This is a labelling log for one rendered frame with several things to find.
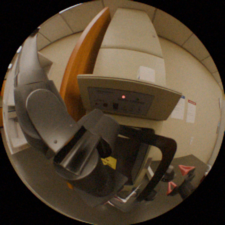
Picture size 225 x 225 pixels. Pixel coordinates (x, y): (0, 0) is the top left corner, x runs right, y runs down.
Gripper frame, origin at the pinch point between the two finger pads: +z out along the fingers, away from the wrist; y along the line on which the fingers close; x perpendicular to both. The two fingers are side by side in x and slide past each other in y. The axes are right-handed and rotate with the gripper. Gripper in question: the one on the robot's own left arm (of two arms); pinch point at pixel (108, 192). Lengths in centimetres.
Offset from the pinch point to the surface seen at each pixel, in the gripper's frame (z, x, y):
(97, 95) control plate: -22.1, -13.1, -14.1
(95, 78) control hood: -27.0, -11.0, -13.1
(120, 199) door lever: -1.2, 4.4, -0.4
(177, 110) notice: 9, 11, -92
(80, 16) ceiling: -138, -70, -43
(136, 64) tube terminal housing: -31.6, -8.8, -33.2
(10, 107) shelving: -47, -174, 103
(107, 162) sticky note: -4.4, -6.3, -7.0
